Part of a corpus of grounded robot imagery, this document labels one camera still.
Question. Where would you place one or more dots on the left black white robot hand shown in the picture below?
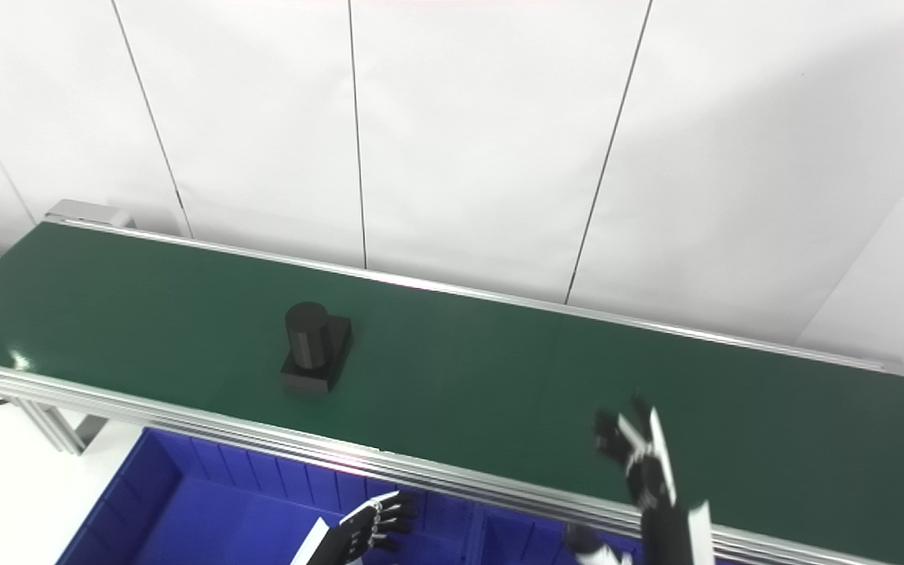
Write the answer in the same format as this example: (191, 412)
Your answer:
(358, 537)

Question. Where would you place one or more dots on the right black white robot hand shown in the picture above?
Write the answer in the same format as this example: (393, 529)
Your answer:
(660, 502)

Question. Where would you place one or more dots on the black cylinder block part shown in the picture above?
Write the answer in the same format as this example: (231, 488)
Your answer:
(315, 349)

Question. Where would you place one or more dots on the green conveyor belt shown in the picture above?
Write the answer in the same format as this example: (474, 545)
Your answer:
(452, 392)
(264, 439)

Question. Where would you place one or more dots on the blue plastic bin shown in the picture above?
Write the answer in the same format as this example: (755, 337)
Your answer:
(523, 545)
(224, 510)

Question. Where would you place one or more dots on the aluminium conveyor support leg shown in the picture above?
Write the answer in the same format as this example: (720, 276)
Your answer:
(52, 424)

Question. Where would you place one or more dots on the grey conveyor motor housing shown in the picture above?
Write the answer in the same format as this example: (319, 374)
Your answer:
(87, 212)

